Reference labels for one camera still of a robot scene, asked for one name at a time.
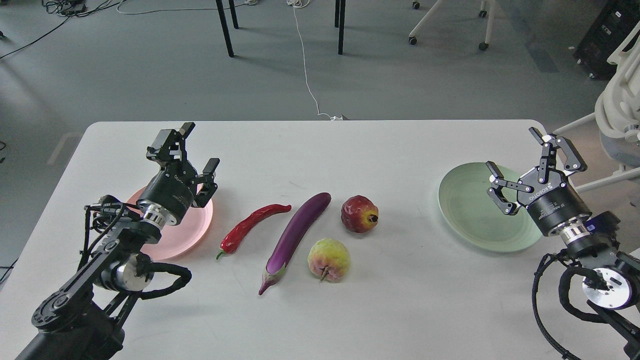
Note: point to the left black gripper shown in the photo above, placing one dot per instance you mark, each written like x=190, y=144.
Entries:
x=174, y=188

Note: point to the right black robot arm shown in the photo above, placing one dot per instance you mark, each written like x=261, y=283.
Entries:
x=599, y=279

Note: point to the red pomegranate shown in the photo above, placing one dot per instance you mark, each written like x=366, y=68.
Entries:
x=359, y=214

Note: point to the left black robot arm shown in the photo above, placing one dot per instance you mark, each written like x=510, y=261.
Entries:
x=84, y=318

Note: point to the black computer case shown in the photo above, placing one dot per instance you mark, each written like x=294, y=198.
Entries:
x=612, y=25

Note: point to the white office chair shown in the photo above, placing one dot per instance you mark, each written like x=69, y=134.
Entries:
x=617, y=115

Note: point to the yellow pink apple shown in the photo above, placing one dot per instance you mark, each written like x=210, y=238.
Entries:
x=329, y=260

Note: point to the purple eggplant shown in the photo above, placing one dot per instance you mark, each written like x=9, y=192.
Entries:
x=299, y=224

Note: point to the white rolling chair base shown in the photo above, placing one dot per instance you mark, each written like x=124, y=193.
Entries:
x=432, y=24

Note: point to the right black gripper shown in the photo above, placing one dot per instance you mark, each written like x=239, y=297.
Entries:
x=550, y=200

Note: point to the red chili pepper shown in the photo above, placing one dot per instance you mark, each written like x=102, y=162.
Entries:
x=232, y=240

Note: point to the light green plate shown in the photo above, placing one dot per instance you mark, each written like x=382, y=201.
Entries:
x=472, y=214

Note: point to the pink plate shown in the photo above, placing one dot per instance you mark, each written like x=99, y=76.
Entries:
x=176, y=240

